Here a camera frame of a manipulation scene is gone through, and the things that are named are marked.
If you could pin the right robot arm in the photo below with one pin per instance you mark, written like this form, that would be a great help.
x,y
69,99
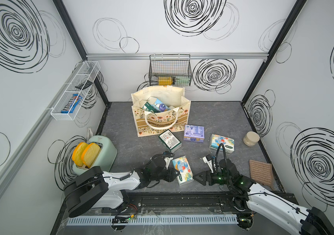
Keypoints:
x,y
248,195

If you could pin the purple tissue pack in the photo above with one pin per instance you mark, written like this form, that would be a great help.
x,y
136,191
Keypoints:
x,y
194,133

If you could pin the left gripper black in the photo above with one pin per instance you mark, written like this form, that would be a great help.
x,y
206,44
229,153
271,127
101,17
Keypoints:
x,y
170,175

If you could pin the grey cable duct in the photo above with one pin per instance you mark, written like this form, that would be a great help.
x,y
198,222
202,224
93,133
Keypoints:
x,y
190,219

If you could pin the yellow toast slice left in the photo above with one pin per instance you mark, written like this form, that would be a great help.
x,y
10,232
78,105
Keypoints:
x,y
77,154

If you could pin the yellow toast slice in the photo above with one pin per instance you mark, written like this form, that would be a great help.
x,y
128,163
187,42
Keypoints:
x,y
77,154
90,153

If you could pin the yellow toast slice right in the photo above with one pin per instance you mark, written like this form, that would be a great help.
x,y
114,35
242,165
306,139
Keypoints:
x,y
90,153

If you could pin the blue tissue pack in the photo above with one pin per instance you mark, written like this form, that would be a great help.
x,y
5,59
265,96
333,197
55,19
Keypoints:
x,y
160,106

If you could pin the yellow item in basket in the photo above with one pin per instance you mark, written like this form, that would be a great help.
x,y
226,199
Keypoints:
x,y
165,81

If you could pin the green item in basket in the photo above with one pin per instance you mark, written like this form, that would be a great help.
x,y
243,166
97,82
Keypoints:
x,y
182,80

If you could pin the black remote control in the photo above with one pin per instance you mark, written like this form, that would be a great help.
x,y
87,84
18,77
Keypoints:
x,y
84,85

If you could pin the green tissue pack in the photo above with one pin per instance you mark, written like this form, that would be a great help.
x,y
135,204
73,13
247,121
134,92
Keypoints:
x,y
149,107
170,141

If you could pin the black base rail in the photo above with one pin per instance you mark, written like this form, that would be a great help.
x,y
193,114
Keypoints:
x,y
211,200

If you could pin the floral canvas tote bag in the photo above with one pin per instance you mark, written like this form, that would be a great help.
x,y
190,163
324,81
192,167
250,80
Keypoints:
x,y
148,123

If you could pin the beige round jar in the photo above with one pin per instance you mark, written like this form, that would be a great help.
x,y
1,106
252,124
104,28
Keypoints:
x,y
251,138

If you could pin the blue candy packet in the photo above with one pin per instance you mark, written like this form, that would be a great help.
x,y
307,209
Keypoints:
x,y
71,104

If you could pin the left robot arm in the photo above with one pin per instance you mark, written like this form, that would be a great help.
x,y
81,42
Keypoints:
x,y
97,188

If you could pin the green toaster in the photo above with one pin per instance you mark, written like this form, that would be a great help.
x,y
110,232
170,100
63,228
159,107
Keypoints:
x,y
105,158

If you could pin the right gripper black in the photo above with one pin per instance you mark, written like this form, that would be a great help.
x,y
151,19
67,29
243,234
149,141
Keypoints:
x,y
204,177

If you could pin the black wire basket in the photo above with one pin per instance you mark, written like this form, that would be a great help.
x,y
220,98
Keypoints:
x,y
171,65

